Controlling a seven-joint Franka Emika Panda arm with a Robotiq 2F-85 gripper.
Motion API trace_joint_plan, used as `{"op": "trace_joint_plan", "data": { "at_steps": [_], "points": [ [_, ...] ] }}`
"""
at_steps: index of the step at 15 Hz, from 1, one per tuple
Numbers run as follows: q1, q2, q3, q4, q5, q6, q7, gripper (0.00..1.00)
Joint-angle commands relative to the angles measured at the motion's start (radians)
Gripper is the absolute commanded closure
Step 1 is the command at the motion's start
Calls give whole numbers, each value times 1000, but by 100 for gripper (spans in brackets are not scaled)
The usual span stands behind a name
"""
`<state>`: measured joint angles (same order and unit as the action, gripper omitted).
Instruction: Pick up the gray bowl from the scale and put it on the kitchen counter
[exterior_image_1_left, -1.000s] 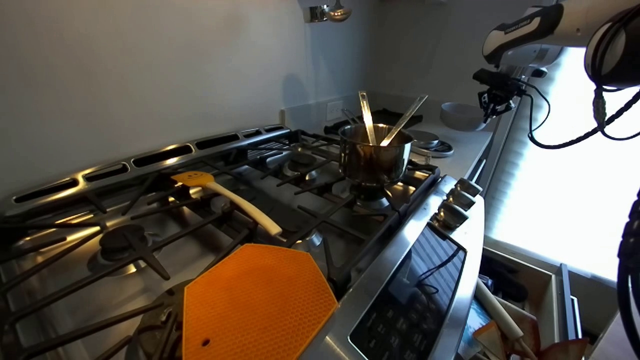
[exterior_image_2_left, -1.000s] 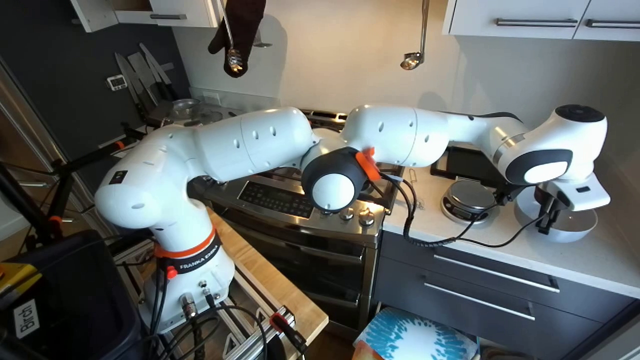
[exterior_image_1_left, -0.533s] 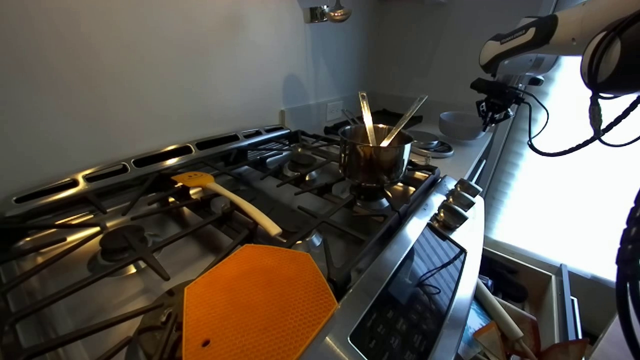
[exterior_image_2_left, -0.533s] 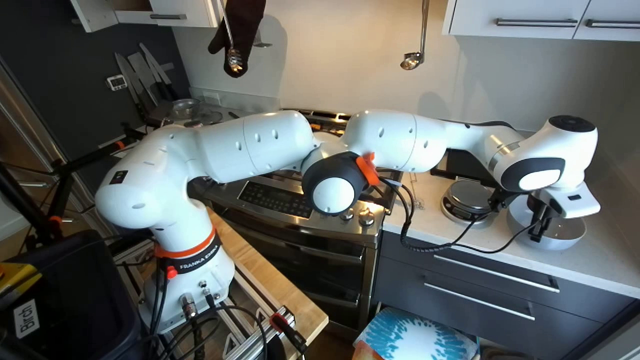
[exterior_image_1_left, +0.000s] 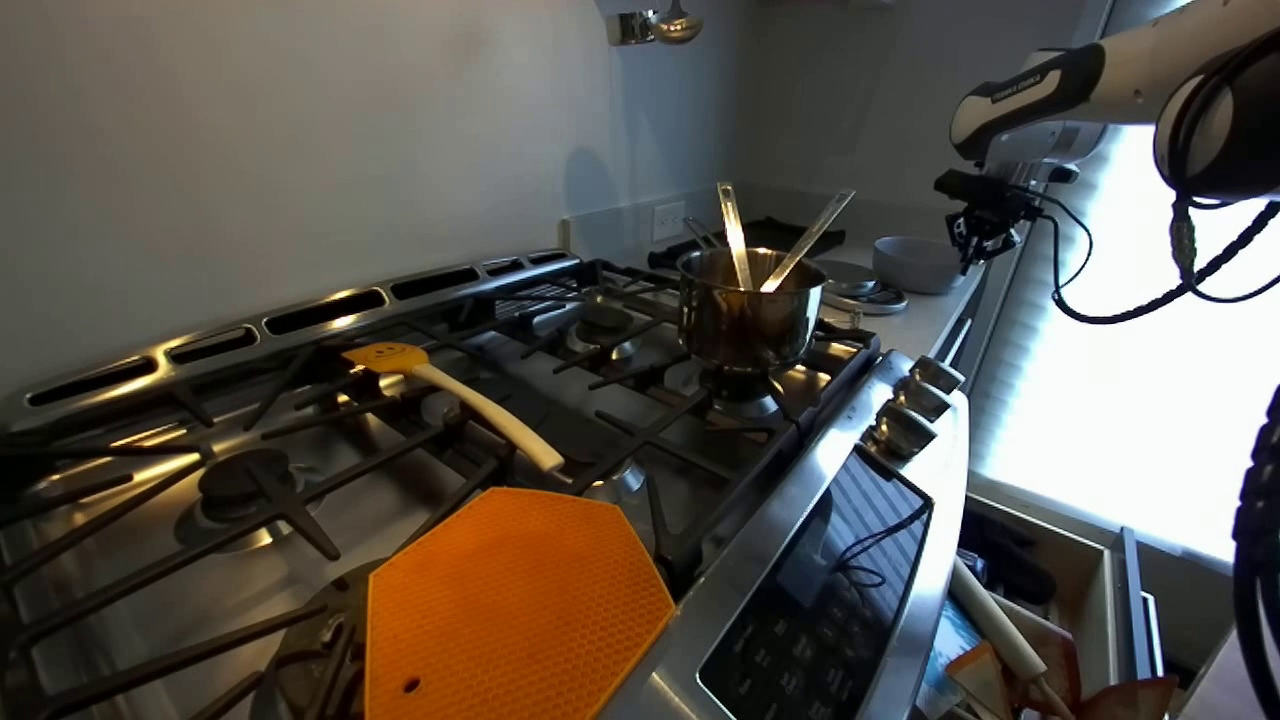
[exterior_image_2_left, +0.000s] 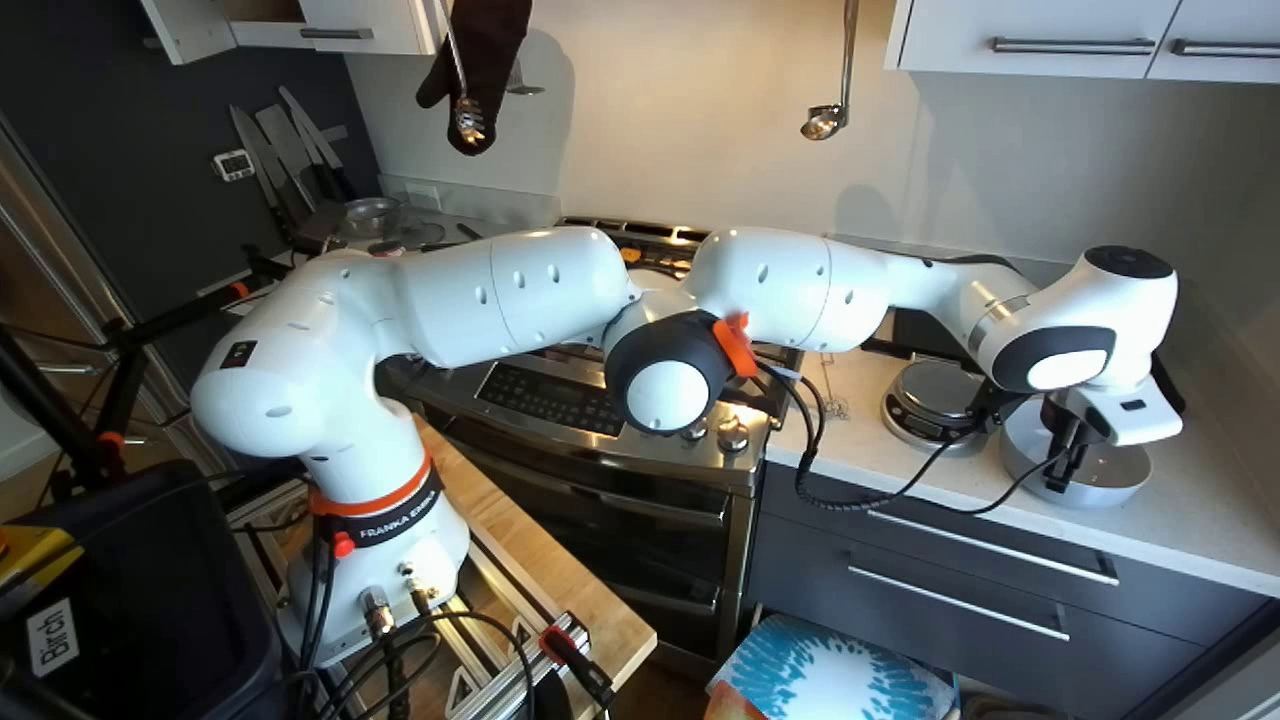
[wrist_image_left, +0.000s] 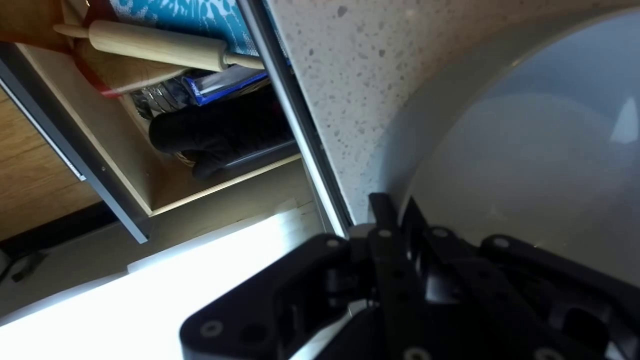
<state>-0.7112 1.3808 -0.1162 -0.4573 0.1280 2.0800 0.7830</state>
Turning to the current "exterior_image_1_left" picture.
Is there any stove burner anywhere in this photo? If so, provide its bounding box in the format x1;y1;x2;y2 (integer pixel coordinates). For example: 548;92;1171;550
697;364;804;422
255;560;373;720
562;296;644;363
174;447;328;553

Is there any stainless steel gas stove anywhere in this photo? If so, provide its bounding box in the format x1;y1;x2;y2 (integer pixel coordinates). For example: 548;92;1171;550
0;249;972;720

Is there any wooden rolling pin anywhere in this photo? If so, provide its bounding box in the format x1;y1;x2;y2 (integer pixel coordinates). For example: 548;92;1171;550
948;556;1077;720

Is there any stainless steel pot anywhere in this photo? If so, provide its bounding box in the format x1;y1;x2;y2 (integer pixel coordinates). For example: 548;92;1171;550
677;246;829;374

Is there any gray bowl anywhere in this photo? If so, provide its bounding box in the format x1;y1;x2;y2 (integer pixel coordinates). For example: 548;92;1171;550
873;236;967;296

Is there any drawer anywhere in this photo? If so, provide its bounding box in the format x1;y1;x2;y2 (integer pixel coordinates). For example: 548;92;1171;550
938;490;1168;720

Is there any flat metal utensil handle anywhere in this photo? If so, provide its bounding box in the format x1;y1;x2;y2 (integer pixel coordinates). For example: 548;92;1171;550
716;182;754;292

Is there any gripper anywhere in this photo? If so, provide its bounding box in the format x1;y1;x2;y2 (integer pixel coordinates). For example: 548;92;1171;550
948;203;1033;277

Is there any yellow spatula with white handle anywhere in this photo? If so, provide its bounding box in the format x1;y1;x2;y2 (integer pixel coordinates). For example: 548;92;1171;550
341;341;568;474

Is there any hanging metal cup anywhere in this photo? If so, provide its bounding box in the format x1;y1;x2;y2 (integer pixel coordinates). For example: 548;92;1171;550
607;9;661;47

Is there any hanging metal ladle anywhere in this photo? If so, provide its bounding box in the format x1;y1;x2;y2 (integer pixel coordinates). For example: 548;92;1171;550
654;0;705;46

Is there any long metal utensil handle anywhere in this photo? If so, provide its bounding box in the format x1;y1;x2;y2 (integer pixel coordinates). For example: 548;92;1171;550
759;189;857;294

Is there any stove knob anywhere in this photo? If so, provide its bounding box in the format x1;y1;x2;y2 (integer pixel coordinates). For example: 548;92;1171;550
909;355;966;397
889;377;952;423
864;399;937;462

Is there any orange silicone trivet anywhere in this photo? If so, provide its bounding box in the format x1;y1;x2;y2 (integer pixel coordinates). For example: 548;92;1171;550
362;486;677;720

